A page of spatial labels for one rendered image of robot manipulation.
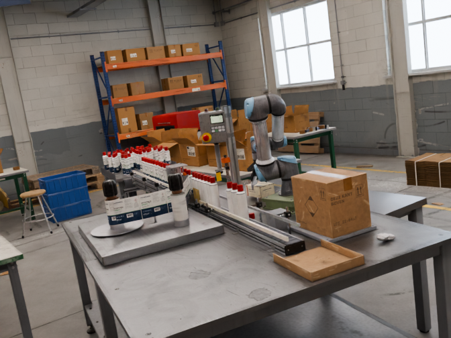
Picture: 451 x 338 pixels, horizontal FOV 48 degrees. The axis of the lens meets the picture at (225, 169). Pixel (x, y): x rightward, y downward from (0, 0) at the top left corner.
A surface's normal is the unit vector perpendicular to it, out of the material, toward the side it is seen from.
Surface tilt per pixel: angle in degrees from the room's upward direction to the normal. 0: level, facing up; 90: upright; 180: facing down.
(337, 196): 90
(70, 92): 90
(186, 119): 90
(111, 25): 90
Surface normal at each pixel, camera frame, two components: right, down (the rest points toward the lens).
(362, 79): -0.81, 0.22
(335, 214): 0.43, 0.10
